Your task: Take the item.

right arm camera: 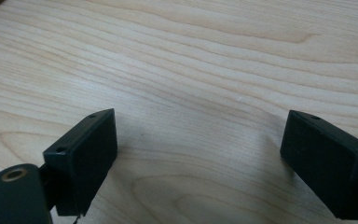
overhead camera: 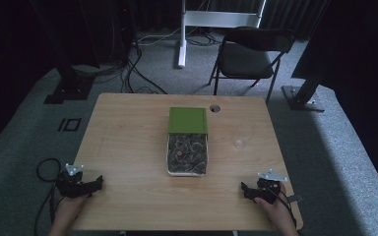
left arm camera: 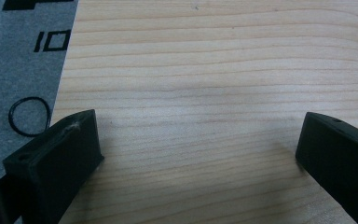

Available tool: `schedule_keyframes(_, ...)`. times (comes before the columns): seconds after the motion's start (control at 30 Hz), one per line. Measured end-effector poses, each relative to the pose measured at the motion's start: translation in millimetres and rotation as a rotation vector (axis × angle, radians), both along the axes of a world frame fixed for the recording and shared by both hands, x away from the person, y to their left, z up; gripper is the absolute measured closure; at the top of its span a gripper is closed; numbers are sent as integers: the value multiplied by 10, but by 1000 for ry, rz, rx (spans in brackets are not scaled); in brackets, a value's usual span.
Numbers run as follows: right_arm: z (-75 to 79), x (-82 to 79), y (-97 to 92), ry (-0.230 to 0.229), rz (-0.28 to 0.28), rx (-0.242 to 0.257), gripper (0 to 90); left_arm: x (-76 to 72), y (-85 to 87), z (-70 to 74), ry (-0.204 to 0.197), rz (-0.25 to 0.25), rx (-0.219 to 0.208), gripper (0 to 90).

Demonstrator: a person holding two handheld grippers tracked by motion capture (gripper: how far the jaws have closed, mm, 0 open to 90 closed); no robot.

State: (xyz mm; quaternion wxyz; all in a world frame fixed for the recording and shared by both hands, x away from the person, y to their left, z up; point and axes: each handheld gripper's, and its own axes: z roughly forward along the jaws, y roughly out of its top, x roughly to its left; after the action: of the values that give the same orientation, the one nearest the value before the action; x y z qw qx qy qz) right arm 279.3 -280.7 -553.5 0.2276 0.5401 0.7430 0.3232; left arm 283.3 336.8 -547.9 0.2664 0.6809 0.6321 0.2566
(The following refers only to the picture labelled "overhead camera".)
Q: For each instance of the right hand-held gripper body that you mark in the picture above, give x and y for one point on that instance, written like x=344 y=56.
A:
x=268 y=190

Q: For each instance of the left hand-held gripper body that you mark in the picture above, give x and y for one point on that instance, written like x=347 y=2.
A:
x=69 y=186

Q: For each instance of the person's left hand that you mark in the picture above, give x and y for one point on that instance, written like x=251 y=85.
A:
x=68 y=209

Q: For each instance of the person's right hand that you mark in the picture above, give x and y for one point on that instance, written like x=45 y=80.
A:
x=279 y=211

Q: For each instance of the small grey tag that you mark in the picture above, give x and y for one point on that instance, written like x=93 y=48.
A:
x=296 y=198

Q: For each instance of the clear glass cup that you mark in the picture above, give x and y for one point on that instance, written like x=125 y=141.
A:
x=240 y=143

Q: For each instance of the white drawer with patterned lining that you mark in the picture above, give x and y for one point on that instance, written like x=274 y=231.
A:
x=187 y=160

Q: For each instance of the small red round item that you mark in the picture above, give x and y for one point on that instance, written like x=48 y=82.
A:
x=178 y=152

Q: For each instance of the green box sleeve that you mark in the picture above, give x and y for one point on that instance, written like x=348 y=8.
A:
x=187 y=120

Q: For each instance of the black stand with grey base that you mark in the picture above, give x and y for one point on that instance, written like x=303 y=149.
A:
x=303 y=98

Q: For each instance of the black stand with flat base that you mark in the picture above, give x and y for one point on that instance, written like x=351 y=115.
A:
x=70 y=87

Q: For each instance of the black folding chair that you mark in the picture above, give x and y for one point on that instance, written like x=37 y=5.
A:
x=246 y=60

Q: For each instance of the black equipment tower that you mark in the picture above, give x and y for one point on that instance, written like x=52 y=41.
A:
x=124 y=29

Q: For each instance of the white metal stand frame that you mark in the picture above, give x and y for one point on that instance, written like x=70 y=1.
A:
x=186 y=19

